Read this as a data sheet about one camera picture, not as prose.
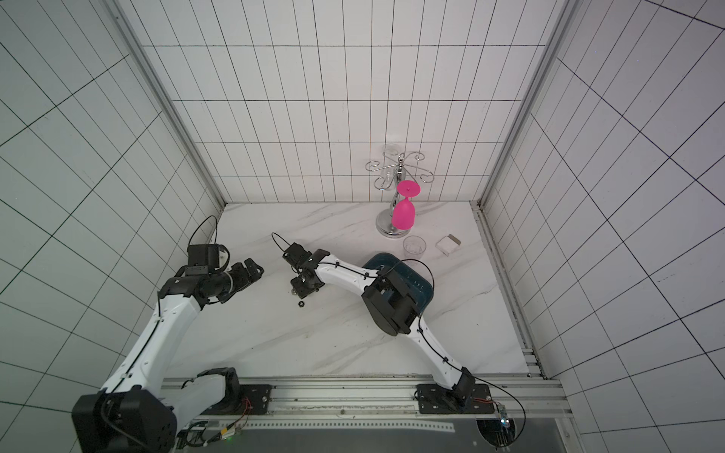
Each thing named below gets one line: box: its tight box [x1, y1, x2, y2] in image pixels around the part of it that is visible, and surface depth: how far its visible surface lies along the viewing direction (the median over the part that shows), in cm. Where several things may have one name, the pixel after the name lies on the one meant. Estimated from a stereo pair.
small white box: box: [435, 233, 462, 257], surface depth 106 cm
